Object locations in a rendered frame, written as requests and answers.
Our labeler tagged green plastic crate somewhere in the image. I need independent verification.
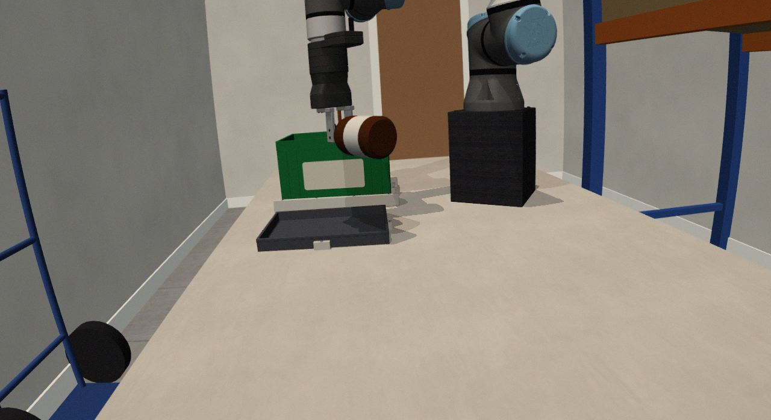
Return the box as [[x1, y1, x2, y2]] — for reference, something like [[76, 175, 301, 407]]
[[275, 131, 391, 199]]

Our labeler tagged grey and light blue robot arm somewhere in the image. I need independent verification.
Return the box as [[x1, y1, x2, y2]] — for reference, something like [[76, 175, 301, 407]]
[[305, 0, 557, 111]]

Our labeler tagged brown bottle with white label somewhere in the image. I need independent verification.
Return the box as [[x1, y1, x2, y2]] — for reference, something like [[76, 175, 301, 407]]
[[334, 116, 397, 159]]

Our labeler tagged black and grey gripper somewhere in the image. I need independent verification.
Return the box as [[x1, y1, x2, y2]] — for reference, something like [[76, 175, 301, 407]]
[[306, 16, 364, 143]]

